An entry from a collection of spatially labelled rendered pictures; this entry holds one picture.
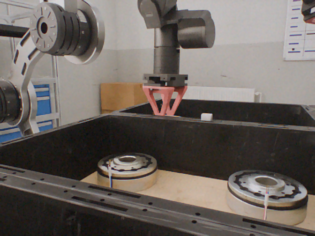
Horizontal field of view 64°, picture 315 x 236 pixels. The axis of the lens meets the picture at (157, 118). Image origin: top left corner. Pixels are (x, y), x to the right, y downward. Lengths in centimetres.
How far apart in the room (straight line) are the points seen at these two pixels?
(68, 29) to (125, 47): 354
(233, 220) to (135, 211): 6
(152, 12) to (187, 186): 32
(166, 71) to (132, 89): 315
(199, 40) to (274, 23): 290
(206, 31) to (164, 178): 28
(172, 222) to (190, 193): 25
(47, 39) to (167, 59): 39
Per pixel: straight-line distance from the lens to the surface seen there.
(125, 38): 432
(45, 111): 250
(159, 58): 55
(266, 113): 74
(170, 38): 55
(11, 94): 119
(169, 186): 43
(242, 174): 42
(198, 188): 43
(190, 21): 52
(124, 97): 377
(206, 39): 51
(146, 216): 17
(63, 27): 78
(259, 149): 44
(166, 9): 53
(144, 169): 42
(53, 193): 21
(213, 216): 17
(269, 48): 337
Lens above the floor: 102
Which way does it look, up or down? 11 degrees down
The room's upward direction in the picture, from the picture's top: straight up
